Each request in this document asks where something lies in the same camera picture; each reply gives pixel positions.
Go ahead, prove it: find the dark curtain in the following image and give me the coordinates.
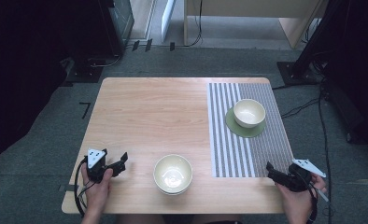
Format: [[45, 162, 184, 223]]
[[0, 0, 111, 180], [321, 0, 368, 154]]

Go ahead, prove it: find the black cable by stand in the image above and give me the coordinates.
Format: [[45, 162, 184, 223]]
[[90, 53, 123, 69]]

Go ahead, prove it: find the white right gripper plug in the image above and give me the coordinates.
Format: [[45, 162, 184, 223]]
[[316, 186, 330, 203]]

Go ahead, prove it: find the cream ceramic bowl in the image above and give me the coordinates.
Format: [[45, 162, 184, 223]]
[[233, 98, 266, 129], [156, 184, 191, 197], [153, 154, 193, 192]]

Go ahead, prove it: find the black slanted stand pole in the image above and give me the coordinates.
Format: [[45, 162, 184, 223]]
[[292, 0, 344, 78]]

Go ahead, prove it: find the black cable hanging from desk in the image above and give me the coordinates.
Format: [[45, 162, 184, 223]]
[[185, 0, 204, 49]]

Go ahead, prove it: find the green round plate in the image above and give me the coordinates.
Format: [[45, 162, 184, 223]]
[[224, 106, 266, 139]]

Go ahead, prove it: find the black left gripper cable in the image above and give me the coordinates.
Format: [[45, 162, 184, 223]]
[[74, 156, 94, 217]]

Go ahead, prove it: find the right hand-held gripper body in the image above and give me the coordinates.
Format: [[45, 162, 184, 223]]
[[284, 158, 327, 193]]

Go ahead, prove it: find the person's left hand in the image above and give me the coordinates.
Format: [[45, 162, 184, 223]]
[[80, 162, 114, 216]]

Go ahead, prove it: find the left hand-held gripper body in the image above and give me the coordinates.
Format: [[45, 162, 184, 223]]
[[85, 147, 109, 184]]

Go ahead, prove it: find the black glass-front cabinet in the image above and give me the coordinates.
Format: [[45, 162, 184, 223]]
[[106, 0, 135, 56]]

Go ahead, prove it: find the person's right hand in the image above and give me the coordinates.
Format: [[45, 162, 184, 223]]
[[275, 172, 328, 220]]

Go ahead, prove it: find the light wooden desk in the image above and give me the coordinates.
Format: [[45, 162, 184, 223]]
[[183, 0, 330, 49]]

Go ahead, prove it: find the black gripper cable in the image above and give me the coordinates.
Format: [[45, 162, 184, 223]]
[[305, 176, 318, 224], [74, 156, 94, 217]]

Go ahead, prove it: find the black stand base plate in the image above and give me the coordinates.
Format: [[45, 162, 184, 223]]
[[64, 57, 105, 84], [276, 60, 322, 87]]

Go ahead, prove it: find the grey white striped placemat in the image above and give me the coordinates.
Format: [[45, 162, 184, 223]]
[[206, 82, 293, 179]]

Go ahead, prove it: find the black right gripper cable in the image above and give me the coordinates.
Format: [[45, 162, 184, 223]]
[[305, 176, 318, 224]]

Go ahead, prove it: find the white leaning board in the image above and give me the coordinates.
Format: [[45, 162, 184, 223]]
[[160, 0, 177, 43]]

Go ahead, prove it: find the long black floor cable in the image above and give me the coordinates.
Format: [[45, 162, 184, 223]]
[[317, 83, 333, 224]]

